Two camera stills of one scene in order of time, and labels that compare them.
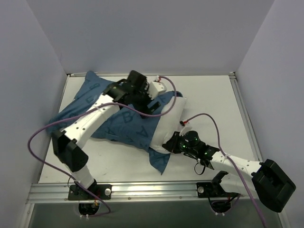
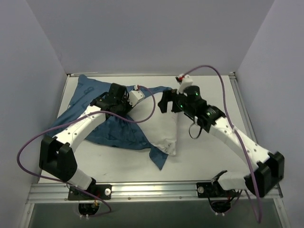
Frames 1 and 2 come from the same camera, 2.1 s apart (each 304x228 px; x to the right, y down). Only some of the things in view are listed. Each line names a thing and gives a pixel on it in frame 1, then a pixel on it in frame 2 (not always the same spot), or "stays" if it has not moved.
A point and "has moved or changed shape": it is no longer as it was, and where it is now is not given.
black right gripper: x=174 y=143 -> x=171 y=100
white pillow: x=168 y=123 has moved or changed shape
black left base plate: x=103 y=192 stays
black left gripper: x=149 y=105 -> x=124 y=107
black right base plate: x=211 y=190 stays
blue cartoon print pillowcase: x=123 y=126 has moved or changed shape
